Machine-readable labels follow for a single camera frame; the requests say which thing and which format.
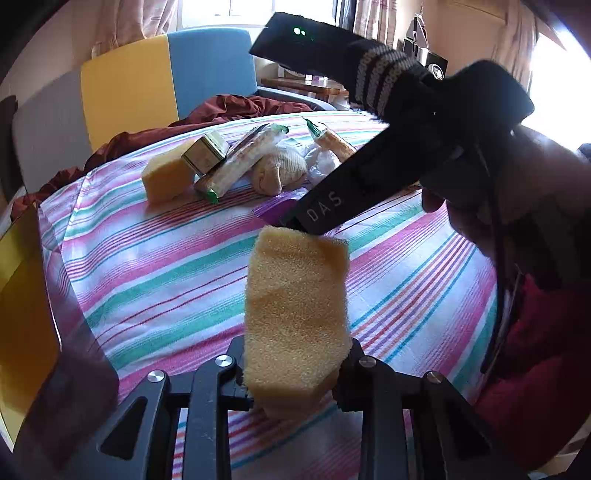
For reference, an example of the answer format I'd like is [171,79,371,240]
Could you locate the cracker packet with green end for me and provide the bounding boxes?
[194,123,290,205]
[302,117,359,163]

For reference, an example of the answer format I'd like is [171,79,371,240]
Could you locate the dark red blanket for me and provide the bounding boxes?
[11,94,315,219]

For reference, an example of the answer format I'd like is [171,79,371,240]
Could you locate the beige patterned curtain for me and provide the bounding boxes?
[95,0,179,52]
[352,0,399,48]

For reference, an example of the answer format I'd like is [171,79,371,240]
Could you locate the beige cloth bundle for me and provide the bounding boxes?
[251,151,308,198]

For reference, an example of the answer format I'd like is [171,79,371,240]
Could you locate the purple snack packet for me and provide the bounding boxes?
[253,191,306,228]

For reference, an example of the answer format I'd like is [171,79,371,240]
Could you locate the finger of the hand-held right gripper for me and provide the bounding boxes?
[279,131,462,236]

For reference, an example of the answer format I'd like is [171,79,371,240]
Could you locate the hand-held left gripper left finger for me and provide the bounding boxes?
[83,336,254,480]

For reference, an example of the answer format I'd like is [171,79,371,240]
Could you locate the grey yellow blue sofa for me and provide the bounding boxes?
[11,28,326,195]

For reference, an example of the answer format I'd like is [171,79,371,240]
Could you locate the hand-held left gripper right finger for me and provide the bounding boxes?
[332,338,527,480]

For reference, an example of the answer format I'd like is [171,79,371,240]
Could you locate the person's right hand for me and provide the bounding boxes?
[422,131,591,259]

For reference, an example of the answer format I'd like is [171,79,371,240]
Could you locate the small green and gold box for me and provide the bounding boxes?
[181,130,230,177]

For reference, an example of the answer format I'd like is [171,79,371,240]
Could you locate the black and white object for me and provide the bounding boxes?
[402,11,448,80]

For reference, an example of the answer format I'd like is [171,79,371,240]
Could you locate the gold tin box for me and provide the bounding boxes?
[0,203,122,462]

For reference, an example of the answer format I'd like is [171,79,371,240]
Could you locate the yellow sponge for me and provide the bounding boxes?
[244,225,350,419]
[141,152,195,205]

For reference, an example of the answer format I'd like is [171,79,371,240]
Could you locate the white plastic wrapper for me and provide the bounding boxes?
[302,142,343,186]

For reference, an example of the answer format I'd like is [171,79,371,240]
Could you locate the person's red garment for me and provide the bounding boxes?
[473,274,591,469]

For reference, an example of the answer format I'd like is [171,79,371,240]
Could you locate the striped bed sheet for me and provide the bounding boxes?
[37,110,505,480]

